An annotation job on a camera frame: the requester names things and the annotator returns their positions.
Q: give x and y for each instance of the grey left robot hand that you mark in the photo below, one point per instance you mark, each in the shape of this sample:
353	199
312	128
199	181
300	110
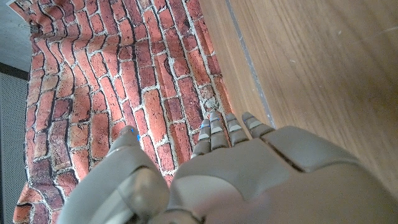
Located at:
264	180

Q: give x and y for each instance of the grey tape outline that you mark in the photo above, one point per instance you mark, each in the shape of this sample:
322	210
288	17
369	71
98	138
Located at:
250	65

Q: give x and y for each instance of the red brick printed backdrop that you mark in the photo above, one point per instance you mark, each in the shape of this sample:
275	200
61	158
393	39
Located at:
124	62

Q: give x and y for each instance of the grey perforated panel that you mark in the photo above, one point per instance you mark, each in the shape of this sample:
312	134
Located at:
12	140

